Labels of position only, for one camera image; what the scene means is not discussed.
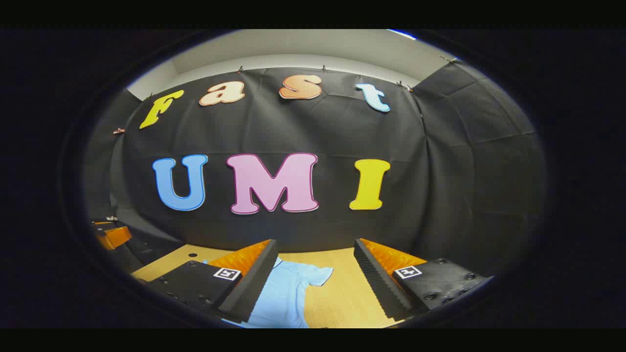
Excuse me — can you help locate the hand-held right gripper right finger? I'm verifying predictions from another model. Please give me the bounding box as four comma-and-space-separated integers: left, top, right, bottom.
353, 238, 494, 323

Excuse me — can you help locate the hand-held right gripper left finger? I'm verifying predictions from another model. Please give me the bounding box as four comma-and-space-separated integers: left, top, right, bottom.
134, 239, 279, 324

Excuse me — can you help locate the light blue T-shirt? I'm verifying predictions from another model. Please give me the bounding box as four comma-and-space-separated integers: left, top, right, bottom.
223, 257, 335, 329

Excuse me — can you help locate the black backdrop cloth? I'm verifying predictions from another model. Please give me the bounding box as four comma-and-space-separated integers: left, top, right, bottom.
83, 61, 548, 274

